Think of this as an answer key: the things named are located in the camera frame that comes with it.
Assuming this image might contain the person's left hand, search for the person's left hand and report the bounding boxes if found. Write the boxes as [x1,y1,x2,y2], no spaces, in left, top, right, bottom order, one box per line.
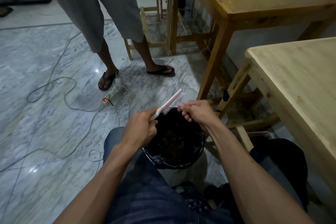
[122,107,159,151]

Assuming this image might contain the person's right hand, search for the person's right hand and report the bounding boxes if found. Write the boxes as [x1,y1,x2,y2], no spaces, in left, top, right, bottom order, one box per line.
[177,100,219,130]

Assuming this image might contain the white comb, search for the white comb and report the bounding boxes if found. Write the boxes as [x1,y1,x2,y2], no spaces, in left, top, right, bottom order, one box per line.
[150,89,185,121]

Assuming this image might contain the person's left forearm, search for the person's left forearm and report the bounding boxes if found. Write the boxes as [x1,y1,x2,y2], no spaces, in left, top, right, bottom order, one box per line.
[53,141,144,224]

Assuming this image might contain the person's right forearm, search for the person's right forearm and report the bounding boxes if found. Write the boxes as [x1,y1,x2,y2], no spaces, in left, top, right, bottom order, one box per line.
[206,119,316,224]

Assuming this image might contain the bin with black bag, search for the bin with black bag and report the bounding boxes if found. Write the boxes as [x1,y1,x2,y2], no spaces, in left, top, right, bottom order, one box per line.
[143,107,206,170]

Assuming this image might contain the white power strip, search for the white power strip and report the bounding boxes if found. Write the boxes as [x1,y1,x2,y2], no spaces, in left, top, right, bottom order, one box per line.
[101,84,124,104]

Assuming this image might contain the black sandal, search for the black sandal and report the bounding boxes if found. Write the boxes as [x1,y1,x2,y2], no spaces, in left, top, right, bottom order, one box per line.
[98,70,119,92]
[146,65,175,77]

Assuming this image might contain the person's jeans left leg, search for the person's jeans left leg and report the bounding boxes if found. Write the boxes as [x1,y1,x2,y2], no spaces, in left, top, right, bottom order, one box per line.
[102,127,235,224]

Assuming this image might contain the wooden stool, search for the wooden stool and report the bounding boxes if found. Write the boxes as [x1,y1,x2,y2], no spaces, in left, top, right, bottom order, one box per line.
[123,0,172,61]

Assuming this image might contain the person's dark patterned shoe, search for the person's dark patterned shoe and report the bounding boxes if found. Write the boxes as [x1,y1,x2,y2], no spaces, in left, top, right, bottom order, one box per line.
[172,181,219,214]

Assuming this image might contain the black object under table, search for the black object under table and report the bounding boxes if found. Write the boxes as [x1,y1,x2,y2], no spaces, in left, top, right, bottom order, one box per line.
[178,0,187,17]

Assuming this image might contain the pale wooden table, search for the pale wooden table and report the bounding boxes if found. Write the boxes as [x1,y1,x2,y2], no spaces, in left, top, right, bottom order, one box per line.
[215,37,336,197]

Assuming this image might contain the white power cable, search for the white power cable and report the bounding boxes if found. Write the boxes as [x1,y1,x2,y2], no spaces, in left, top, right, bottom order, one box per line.
[26,73,132,170]

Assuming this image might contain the grey floor cable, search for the grey floor cable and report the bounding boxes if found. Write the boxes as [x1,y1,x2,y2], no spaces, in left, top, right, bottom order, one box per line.
[0,32,82,174]

